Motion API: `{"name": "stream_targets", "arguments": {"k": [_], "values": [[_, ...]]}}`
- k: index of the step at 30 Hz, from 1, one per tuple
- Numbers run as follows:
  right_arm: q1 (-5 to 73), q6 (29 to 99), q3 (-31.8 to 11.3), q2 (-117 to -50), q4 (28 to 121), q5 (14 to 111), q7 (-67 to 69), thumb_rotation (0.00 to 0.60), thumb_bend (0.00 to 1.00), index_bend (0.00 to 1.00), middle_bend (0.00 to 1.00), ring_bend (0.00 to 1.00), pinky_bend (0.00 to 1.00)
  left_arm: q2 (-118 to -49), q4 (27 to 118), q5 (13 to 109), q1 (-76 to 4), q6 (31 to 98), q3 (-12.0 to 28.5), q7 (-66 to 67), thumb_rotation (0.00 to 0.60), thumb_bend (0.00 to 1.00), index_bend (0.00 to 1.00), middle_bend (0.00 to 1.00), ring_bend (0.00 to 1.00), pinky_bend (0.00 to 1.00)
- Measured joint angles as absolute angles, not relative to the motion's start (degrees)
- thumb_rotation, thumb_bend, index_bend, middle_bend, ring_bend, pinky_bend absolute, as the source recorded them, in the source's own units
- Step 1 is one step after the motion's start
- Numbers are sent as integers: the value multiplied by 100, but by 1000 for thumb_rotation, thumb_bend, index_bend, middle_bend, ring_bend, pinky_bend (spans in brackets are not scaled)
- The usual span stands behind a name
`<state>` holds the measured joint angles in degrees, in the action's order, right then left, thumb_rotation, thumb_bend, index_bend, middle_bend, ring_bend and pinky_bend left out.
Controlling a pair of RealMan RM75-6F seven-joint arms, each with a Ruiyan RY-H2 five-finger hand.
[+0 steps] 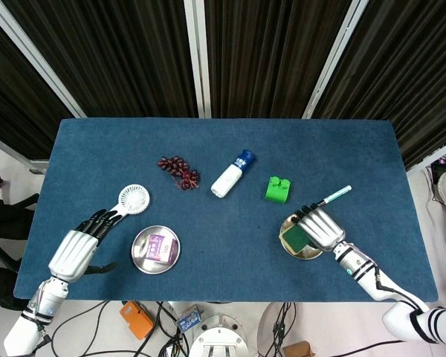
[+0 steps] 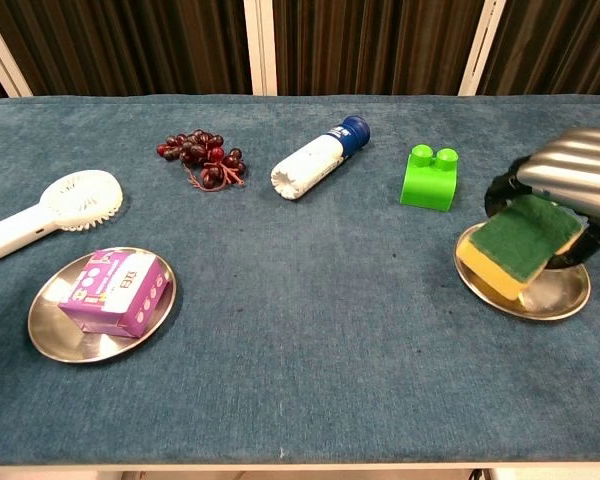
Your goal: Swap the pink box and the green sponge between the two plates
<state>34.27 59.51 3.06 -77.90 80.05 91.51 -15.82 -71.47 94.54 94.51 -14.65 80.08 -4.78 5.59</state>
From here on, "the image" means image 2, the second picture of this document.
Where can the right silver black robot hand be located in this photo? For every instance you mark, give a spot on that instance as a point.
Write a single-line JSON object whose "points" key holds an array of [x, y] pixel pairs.
{"points": [[575, 165]]}

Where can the white bottle blue cap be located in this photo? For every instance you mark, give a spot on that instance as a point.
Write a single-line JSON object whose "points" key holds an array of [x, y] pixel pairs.
{"points": [[310, 162]]}

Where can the steel plate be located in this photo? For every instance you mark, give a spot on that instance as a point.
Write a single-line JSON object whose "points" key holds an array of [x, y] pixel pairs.
{"points": [[55, 340], [555, 300]]}

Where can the red grape bunch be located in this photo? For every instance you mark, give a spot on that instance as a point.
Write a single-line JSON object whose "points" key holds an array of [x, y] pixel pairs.
{"points": [[200, 150]]}

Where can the white slanted frame post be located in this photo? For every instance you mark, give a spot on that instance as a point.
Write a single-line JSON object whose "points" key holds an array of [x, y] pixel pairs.
{"points": [[2, 50], [480, 50]]}

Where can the white wide frame post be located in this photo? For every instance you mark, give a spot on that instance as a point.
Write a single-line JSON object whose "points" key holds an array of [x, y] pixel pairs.
{"points": [[260, 45]]}

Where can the green yellow sponge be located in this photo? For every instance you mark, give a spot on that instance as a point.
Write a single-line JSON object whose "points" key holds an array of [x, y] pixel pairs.
{"points": [[520, 235]]}

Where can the purple box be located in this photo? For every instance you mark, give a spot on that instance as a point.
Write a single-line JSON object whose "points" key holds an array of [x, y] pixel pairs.
{"points": [[115, 290]]}

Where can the dark brown curtain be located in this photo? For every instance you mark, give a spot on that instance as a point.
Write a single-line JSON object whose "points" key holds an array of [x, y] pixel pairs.
{"points": [[130, 45]]}

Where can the green toy building block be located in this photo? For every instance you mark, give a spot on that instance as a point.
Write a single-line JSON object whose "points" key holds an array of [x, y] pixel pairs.
{"points": [[427, 187]]}

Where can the white handheld fan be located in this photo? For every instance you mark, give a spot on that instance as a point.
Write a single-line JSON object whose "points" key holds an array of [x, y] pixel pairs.
{"points": [[80, 200]]}

